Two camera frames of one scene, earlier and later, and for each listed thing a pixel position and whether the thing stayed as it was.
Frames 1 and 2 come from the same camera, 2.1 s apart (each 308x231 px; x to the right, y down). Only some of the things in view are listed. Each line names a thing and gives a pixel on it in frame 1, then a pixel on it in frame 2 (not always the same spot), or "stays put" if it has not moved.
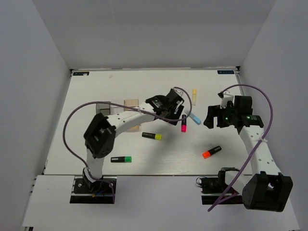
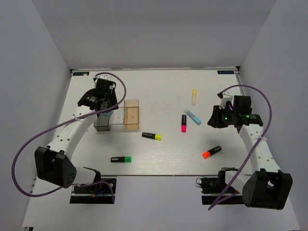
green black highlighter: x=122 y=159 stays put
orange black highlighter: x=206 y=154 stays put
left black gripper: x=173 y=116 -> x=113 y=100
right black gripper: x=216 y=110 stays put
